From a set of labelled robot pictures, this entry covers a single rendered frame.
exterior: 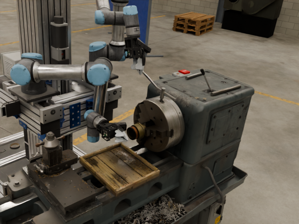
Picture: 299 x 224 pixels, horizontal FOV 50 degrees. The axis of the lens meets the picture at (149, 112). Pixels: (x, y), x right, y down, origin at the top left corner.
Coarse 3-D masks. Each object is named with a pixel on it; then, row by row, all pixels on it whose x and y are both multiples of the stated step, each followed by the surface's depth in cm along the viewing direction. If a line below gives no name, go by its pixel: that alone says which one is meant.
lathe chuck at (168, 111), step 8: (152, 104) 180; (160, 104) 178; (168, 104) 181; (136, 112) 193; (152, 112) 182; (160, 112) 177; (168, 112) 177; (176, 112) 180; (152, 120) 193; (160, 120) 179; (168, 120) 175; (176, 120) 178; (168, 128) 175; (176, 128) 178; (176, 136) 180; (144, 144) 195; (152, 144) 189; (160, 144) 183; (168, 144) 179
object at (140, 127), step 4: (136, 124) 178; (140, 124) 178; (128, 128) 178; (132, 128) 175; (136, 128) 177; (140, 128) 177; (128, 132) 179; (132, 132) 182; (136, 132) 175; (140, 132) 176; (144, 132) 178; (128, 136) 180; (132, 136) 181; (136, 136) 176; (140, 136) 178
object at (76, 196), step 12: (36, 156) 169; (36, 168) 160; (36, 180) 156; (48, 180) 152; (60, 180) 153; (72, 180) 154; (48, 192) 149; (60, 192) 146; (72, 192) 146; (84, 192) 147; (60, 204) 140; (72, 204) 140; (84, 204) 146
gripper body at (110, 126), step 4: (104, 120) 182; (96, 124) 180; (100, 124) 180; (104, 124) 182; (108, 124) 177; (112, 124) 179; (96, 128) 180; (100, 128) 179; (104, 128) 175; (108, 128) 174; (112, 128) 174; (116, 128) 176; (100, 132) 179; (104, 132) 176; (108, 132) 173; (112, 132) 176; (104, 136) 179; (108, 136) 176; (112, 136) 176; (108, 140) 176
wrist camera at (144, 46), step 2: (138, 40) 173; (138, 42) 173; (140, 42) 174; (138, 44) 173; (140, 44) 174; (142, 44) 175; (144, 44) 176; (142, 46) 175; (144, 46) 176; (146, 46) 177; (144, 48) 176; (146, 48) 177; (148, 48) 178; (150, 48) 179; (144, 50) 179; (146, 50) 178; (148, 50) 178; (150, 50) 180; (146, 52) 181; (148, 52) 180
